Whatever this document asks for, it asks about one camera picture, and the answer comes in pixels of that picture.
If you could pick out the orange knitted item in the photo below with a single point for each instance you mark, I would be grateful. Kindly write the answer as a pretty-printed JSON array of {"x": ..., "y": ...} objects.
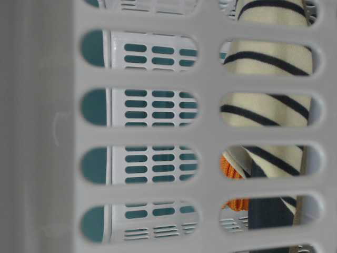
[{"x": 241, "y": 204}]

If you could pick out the white plastic shopping basket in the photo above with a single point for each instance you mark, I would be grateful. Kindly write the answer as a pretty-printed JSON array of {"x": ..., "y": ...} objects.
[{"x": 44, "y": 136}]

